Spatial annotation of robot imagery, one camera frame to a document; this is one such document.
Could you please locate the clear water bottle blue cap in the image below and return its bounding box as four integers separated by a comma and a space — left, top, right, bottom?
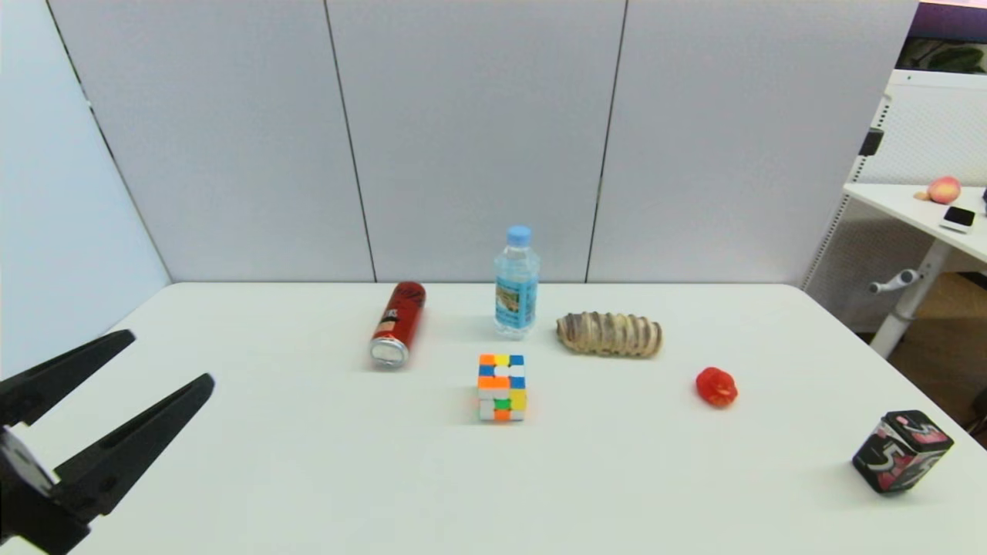
493, 225, 541, 340

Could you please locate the red soda can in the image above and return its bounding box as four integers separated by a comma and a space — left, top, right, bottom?
369, 281, 426, 371

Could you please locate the multicoloured puzzle cube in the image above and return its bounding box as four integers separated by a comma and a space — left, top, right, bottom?
477, 354, 528, 423

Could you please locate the striped bread loaf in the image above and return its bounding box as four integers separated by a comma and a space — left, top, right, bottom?
556, 311, 664, 358

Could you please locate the black pink gum box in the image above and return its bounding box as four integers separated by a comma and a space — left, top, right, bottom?
851, 410, 955, 496

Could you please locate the white side desk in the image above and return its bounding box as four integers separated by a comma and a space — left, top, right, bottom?
844, 182, 987, 358

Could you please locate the small white device black screen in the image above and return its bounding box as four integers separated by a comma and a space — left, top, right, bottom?
940, 205, 978, 234

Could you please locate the white pegboard panel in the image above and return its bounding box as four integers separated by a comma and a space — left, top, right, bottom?
802, 68, 987, 332

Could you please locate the dark screen with green leaves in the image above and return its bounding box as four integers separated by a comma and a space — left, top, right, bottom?
897, 0, 987, 74

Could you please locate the grey desk crank handle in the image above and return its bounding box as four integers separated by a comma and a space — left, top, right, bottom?
871, 268, 922, 294

